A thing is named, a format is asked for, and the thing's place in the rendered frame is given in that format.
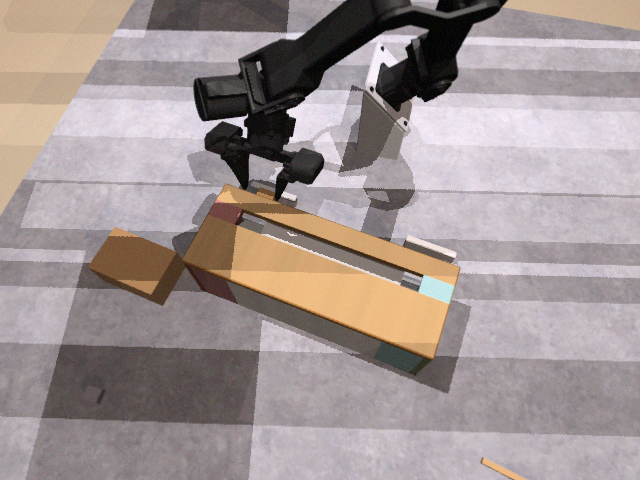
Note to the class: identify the tan wooden bar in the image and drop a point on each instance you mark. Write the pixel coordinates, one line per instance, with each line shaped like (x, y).
(500, 469)

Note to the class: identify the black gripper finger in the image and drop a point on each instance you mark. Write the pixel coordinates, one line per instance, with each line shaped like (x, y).
(282, 180)
(239, 166)

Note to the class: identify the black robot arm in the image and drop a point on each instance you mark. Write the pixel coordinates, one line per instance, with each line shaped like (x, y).
(293, 68)

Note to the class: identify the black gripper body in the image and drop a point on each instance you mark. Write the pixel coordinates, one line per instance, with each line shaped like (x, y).
(265, 138)

